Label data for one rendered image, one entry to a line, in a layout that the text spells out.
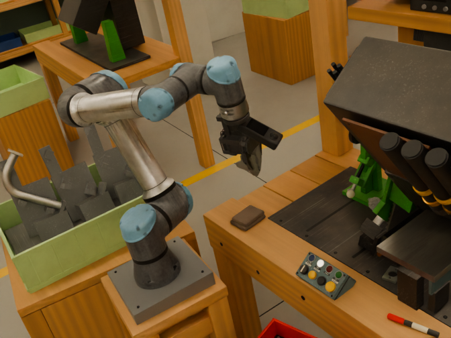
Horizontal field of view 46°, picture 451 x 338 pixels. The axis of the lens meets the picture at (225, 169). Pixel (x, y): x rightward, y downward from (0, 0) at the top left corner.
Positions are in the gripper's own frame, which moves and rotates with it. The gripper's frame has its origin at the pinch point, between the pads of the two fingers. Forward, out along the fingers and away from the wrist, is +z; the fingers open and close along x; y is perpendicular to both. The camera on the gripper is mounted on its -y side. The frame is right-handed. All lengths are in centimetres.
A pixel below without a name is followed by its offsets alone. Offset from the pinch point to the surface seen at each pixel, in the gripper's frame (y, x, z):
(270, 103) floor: 141, -257, 167
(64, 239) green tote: 74, 20, 26
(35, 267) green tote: 80, 32, 30
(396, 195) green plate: -35.4, -8.2, 9.8
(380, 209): -31.2, -6.2, 14.1
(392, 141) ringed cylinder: -43, 21, -33
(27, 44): 528, -336, 156
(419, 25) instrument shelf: -35, -41, -23
